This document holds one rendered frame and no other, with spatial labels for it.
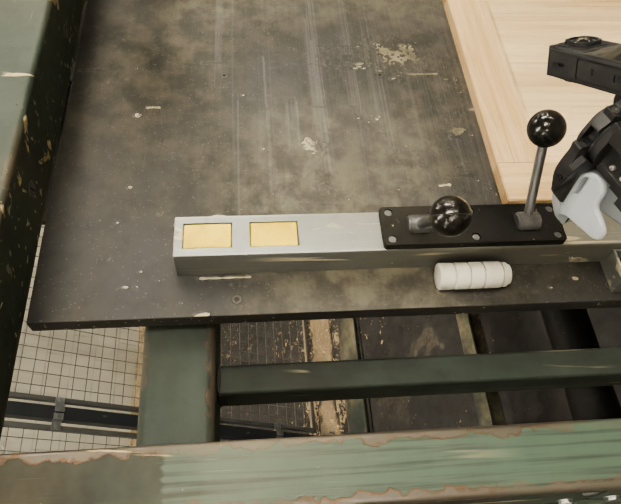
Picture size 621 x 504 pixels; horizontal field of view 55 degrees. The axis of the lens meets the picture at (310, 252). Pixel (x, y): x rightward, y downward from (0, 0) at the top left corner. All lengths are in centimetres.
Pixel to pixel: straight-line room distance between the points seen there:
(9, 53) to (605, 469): 73
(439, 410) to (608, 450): 202
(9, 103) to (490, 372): 59
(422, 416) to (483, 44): 197
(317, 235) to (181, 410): 23
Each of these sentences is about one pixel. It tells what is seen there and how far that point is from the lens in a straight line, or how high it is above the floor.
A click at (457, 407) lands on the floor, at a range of 254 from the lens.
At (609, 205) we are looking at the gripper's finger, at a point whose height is 142.
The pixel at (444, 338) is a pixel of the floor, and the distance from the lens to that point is 263.
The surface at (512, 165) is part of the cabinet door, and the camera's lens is 78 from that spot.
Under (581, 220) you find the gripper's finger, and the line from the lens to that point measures 58.
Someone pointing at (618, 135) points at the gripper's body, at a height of 152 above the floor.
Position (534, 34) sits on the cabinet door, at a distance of 98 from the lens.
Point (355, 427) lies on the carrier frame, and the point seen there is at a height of 78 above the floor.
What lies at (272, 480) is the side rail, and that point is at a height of 163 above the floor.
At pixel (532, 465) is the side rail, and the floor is 144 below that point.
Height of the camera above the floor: 192
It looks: 32 degrees down
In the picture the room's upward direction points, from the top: 72 degrees counter-clockwise
